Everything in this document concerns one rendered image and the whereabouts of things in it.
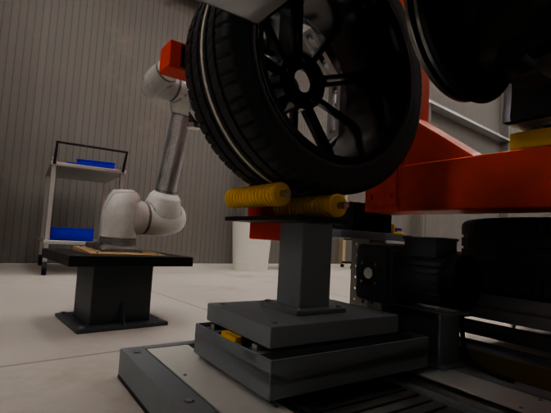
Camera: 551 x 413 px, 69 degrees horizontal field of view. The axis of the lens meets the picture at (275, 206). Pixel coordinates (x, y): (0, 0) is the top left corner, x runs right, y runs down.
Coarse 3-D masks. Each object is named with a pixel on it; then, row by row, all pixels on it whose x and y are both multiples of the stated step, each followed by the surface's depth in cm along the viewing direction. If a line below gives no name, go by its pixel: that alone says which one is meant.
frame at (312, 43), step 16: (272, 16) 125; (288, 16) 123; (304, 32) 132; (320, 32) 131; (320, 64) 136; (336, 64) 134; (336, 80) 137; (336, 96) 136; (192, 112) 110; (336, 128) 135
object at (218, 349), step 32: (224, 352) 93; (256, 352) 83; (288, 352) 86; (320, 352) 91; (352, 352) 90; (384, 352) 96; (416, 352) 103; (256, 384) 81; (288, 384) 80; (320, 384) 84
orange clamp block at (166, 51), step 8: (168, 48) 101; (176, 48) 101; (184, 48) 102; (168, 56) 100; (176, 56) 101; (184, 56) 102; (160, 64) 105; (168, 64) 100; (176, 64) 101; (160, 72) 105; (168, 72) 104; (176, 72) 104; (184, 72) 103; (184, 80) 109
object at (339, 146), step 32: (320, 0) 115; (352, 0) 112; (256, 32) 87; (352, 32) 121; (384, 32) 114; (288, 64) 111; (352, 64) 128; (384, 64) 119; (288, 96) 110; (320, 96) 117; (352, 96) 131; (384, 96) 119; (288, 128) 90; (320, 128) 120; (352, 128) 127; (384, 128) 114; (352, 160) 101
